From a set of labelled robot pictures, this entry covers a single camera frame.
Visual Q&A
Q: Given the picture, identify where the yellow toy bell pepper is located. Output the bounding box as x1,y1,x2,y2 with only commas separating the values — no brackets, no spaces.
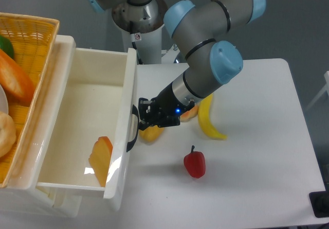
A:
139,126,164,143

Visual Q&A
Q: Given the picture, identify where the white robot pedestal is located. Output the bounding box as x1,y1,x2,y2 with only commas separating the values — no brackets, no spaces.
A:
79,0,185,65

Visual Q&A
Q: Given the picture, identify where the green toy vegetable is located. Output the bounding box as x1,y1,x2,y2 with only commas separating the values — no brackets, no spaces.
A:
0,35,14,59

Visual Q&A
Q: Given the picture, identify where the yellow toy banana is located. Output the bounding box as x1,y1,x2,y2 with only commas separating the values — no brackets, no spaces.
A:
198,94,227,140

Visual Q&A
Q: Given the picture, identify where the toy knotted bread roll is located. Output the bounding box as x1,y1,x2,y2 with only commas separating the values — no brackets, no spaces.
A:
180,104,199,122

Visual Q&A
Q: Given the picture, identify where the white drawer cabinet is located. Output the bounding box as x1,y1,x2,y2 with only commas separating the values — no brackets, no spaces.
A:
1,35,76,215

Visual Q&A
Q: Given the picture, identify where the orange toy baguette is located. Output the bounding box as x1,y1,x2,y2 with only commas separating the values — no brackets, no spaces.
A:
1,49,35,107

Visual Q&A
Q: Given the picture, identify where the yellow woven basket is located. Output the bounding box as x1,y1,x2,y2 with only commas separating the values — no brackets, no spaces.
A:
1,12,60,188

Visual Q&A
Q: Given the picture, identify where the orange toy cheese wedge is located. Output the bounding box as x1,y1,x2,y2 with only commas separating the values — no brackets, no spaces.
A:
88,136,113,187

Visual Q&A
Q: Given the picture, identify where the red toy bell pepper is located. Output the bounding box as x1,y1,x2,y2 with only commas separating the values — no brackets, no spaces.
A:
183,145,206,179

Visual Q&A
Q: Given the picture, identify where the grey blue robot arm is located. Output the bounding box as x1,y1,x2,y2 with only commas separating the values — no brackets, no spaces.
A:
138,0,266,130

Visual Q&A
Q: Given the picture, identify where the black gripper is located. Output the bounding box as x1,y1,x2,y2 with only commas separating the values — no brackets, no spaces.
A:
138,87,180,131

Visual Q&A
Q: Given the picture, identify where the black device at edge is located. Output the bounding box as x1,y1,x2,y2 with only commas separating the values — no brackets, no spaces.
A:
309,191,328,218

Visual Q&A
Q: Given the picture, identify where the beige toy bagel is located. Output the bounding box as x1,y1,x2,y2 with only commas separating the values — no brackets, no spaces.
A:
1,111,16,157

